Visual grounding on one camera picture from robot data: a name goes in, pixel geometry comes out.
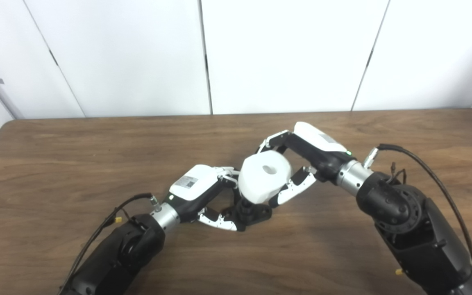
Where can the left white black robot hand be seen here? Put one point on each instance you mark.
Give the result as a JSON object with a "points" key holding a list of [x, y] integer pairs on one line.
{"points": [[195, 184]]}

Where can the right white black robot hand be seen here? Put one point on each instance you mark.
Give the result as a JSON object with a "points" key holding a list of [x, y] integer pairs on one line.
{"points": [[318, 147]]}

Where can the round white piece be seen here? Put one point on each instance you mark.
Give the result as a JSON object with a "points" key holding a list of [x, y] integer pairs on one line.
{"points": [[256, 184]]}

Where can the black flanged holder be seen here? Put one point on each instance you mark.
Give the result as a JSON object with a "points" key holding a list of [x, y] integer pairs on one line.
{"points": [[256, 213]]}

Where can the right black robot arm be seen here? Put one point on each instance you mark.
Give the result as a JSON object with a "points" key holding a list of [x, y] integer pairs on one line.
{"points": [[416, 229]]}

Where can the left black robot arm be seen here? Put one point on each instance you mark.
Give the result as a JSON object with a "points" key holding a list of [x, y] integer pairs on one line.
{"points": [[113, 258]]}

